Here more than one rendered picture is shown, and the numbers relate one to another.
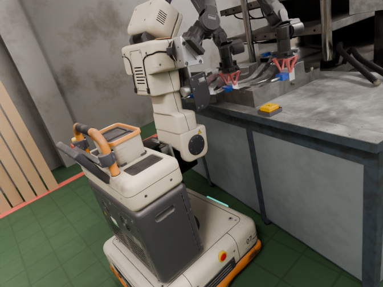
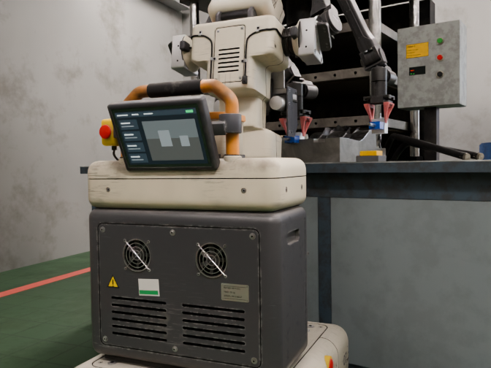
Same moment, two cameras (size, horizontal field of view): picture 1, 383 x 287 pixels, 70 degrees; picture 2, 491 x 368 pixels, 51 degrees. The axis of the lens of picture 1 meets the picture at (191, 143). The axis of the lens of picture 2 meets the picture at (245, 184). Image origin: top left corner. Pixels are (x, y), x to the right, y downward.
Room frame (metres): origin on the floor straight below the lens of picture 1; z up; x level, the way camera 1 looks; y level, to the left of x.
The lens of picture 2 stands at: (-0.10, 0.93, 0.80)
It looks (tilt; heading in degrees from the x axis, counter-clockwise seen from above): 2 degrees down; 328
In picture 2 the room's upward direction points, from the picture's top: 1 degrees counter-clockwise
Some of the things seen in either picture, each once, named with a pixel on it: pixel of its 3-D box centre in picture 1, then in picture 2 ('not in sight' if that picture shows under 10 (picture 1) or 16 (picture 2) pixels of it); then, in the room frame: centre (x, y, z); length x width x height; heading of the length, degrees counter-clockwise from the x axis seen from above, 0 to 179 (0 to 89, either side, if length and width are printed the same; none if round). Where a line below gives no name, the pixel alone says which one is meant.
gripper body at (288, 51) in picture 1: (284, 46); (378, 91); (1.27, -0.52, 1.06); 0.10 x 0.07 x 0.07; 24
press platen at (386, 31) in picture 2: not in sight; (308, 49); (2.44, -1.15, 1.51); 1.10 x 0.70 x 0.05; 24
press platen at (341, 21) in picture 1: (297, 25); (309, 128); (2.44, -1.14, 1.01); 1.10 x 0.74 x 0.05; 24
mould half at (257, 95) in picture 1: (270, 78); (335, 146); (1.52, -0.53, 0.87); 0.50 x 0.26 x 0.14; 114
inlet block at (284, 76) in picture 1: (280, 77); (375, 125); (1.25, -0.49, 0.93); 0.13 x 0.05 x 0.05; 114
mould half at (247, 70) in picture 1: (222, 81); not in sight; (1.81, -0.31, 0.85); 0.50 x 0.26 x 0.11; 131
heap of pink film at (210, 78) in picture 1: (221, 76); not in sight; (1.81, -0.31, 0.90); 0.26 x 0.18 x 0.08; 131
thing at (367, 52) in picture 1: (295, 57); not in sight; (2.42, -1.10, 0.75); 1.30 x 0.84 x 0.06; 24
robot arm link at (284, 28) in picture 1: (283, 32); (379, 75); (1.27, -0.53, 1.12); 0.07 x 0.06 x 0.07; 109
